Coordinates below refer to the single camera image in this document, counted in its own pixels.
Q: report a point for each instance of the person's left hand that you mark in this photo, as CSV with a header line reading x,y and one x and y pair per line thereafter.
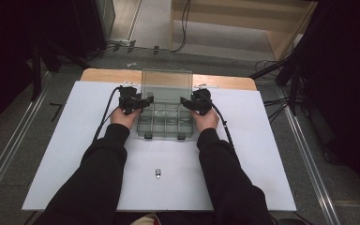
x,y
123,120

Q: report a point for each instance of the metal floor rail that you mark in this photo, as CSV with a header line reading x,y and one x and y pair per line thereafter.
x,y
309,162
12,143

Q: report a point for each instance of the clear plastic compartment box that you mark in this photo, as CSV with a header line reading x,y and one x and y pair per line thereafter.
x,y
165,125

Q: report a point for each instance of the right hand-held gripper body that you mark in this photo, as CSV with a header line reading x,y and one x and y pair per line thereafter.
x,y
202,101

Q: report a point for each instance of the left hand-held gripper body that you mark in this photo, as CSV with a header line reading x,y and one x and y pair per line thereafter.
x,y
128,100

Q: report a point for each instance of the person's right hand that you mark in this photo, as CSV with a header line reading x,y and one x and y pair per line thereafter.
x,y
207,122

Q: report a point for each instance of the white table board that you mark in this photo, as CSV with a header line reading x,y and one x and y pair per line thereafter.
x,y
262,140

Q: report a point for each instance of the wooden table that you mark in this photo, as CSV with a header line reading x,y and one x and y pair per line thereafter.
x,y
106,76

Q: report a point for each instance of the small white floor scrap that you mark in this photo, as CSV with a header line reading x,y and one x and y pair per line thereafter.
x,y
131,64

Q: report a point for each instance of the small metal screw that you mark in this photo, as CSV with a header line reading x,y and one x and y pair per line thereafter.
x,y
158,172

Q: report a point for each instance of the light wooden shelf unit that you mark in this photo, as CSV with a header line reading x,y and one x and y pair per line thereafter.
x,y
231,18

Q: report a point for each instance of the white power strip with plugs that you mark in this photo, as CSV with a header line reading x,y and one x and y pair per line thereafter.
x,y
123,43

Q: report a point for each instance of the dark cabinet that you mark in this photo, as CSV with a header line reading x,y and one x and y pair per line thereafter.
x,y
93,25

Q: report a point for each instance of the black metal stand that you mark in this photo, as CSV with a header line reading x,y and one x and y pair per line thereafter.
x,y
293,81
37,72

